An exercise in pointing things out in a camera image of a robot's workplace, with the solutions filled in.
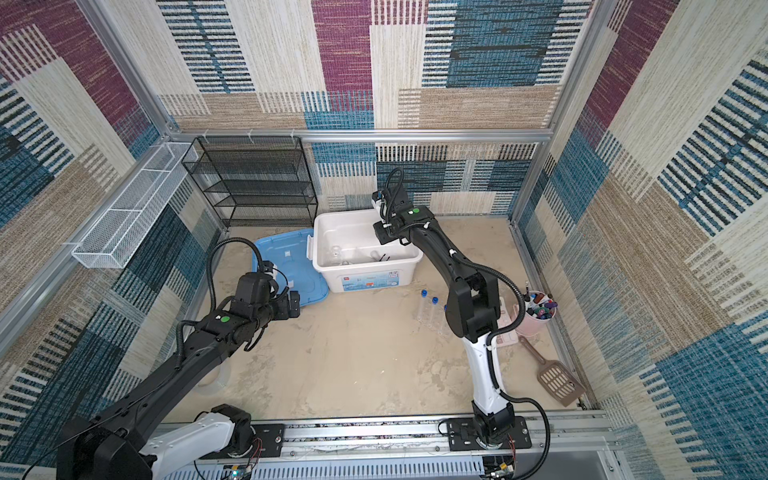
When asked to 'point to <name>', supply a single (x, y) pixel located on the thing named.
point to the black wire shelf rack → (255, 181)
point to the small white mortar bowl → (375, 256)
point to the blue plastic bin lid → (288, 255)
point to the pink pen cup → (540, 311)
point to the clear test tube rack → (431, 319)
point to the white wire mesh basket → (110, 243)
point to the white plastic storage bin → (349, 257)
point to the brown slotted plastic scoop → (554, 378)
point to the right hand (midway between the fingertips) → (385, 232)
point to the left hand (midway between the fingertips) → (283, 293)
